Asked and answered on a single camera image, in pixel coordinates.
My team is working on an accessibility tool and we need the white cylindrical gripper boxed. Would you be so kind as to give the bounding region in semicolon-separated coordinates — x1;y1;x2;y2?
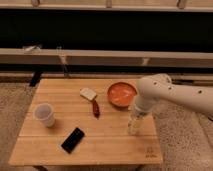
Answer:
133;95;155;114

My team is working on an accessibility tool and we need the clear plastic bottle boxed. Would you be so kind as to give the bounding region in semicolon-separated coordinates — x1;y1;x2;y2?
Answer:
128;108;146;135

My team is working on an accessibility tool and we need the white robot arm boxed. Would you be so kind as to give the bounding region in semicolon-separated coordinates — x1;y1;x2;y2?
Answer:
131;74;213;119

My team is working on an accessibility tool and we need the orange ceramic bowl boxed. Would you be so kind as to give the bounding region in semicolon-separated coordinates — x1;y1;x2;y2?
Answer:
107;82;137;108

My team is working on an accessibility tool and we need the dark red chili pepper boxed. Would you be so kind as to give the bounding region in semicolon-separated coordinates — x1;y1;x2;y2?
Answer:
92;100;100;118

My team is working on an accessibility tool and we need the white sponge block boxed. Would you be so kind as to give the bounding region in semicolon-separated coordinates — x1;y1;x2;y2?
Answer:
80;88;97;101

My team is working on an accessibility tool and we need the wooden table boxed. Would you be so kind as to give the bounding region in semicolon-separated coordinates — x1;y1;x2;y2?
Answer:
9;79;163;166

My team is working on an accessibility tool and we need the black smartphone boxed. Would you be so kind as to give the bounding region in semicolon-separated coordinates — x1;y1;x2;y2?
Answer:
61;127;85;153

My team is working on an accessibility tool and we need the white plastic cup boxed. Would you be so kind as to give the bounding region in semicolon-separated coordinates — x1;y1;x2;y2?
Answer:
33;103;55;127

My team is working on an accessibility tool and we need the grey wall rail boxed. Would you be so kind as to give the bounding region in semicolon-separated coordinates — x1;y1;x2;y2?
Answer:
0;47;213;68

